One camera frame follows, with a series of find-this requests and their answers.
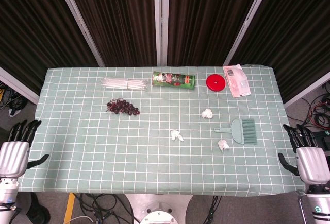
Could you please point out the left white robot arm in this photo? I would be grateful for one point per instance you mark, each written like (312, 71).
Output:
(6, 193)

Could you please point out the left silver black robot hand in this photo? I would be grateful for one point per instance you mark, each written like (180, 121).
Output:
(13, 157)

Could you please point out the pink white plastic packet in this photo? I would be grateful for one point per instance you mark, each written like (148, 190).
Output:
(238, 82)

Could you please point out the red round lid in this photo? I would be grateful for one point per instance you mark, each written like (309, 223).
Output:
(215, 83)

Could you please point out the small green hand broom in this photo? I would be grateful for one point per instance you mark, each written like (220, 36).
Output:
(245, 131)

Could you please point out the dark red grape bunch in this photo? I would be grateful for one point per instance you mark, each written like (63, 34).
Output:
(122, 106)

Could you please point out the green snack tube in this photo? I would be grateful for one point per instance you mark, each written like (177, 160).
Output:
(172, 79)

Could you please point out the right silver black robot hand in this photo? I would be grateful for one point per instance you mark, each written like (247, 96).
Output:
(312, 164)

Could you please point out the bundle of white straws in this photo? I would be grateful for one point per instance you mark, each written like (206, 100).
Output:
(123, 83)

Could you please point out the white paper top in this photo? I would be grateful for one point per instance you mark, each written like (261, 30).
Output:
(207, 113)

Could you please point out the green white checked tablecloth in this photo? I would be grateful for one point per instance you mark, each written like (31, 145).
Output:
(144, 157)

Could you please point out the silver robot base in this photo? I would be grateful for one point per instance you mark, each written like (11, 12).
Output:
(157, 208)

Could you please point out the white paper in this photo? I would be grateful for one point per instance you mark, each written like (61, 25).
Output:
(176, 135)
(207, 113)
(223, 145)

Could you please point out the white partition frame post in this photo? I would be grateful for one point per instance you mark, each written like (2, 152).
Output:
(161, 20)
(80, 23)
(247, 23)

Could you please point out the black rounded object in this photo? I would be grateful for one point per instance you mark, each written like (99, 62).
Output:
(38, 211)

